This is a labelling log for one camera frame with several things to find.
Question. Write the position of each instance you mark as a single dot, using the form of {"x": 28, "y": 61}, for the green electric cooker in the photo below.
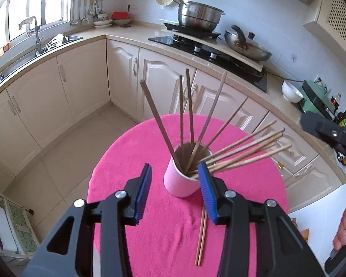
{"x": 317, "y": 98}

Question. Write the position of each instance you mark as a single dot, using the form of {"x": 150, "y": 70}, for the pink tablecloth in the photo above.
{"x": 167, "y": 236}

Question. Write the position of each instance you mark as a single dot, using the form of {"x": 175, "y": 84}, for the stack of white dishes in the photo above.
{"x": 102, "y": 21}

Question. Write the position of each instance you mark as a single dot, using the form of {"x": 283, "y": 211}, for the white cup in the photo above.
{"x": 178, "y": 181}

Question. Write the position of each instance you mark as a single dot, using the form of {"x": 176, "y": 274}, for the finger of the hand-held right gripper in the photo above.
{"x": 320, "y": 128}

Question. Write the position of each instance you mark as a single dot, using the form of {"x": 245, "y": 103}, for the window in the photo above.
{"x": 23, "y": 3}

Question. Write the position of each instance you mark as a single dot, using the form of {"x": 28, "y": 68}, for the wok with glass lid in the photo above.
{"x": 248, "y": 49}

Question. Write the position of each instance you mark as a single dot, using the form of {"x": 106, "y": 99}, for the white bowl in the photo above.
{"x": 291, "y": 92}

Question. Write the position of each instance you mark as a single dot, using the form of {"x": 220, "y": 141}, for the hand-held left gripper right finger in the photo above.
{"x": 207, "y": 193}

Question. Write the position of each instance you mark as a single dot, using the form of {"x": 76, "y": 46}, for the steel sink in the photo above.
{"x": 1, "y": 80}

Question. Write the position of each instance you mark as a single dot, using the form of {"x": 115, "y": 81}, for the red lidded bowl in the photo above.
{"x": 120, "y": 16}

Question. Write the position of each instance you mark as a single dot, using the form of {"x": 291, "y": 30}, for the steel stockpot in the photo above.
{"x": 200, "y": 14}

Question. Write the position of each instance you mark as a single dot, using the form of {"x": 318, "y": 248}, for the cluster of condiment bottles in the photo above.
{"x": 342, "y": 118}

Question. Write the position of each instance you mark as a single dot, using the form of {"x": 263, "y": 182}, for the white storage shelf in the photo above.
{"x": 14, "y": 228}

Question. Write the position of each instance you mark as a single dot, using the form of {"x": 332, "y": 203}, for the small black round lid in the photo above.
{"x": 126, "y": 26}

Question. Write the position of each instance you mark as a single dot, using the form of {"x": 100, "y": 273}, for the steel faucet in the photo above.
{"x": 38, "y": 39}

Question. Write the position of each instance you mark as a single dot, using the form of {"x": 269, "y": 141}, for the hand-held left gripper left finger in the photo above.
{"x": 142, "y": 196}

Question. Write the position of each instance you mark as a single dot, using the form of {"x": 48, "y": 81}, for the large lattice door cabinet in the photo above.
{"x": 343, "y": 14}

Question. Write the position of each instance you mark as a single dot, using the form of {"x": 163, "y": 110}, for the white plate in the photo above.
{"x": 56, "y": 41}

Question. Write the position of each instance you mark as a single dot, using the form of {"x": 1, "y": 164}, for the bunch of wooden chopsticks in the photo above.
{"x": 222, "y": 158}

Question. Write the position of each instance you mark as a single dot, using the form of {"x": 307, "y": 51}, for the orange packet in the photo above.
{"x": 305, "y": 234}

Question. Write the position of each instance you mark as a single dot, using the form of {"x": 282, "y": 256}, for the black induction cooker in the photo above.
{"x": 176, "y": 26}

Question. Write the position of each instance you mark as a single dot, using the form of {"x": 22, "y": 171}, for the single wooden chopstick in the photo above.
{"x": 201, "y": 251}
{"x": 198, "y": 251}

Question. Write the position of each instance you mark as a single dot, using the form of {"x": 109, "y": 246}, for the grey rag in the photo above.
{"x": 27, "y": 22}

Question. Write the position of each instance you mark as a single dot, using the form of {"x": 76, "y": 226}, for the black glass gas hob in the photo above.
{"x": 161, "y": 39}

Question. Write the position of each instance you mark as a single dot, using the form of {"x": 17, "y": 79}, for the steel ladle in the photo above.
{"x": 73, "y": 22}
{"x": 85, "y": 20}
{"x": 78, "y": 20}

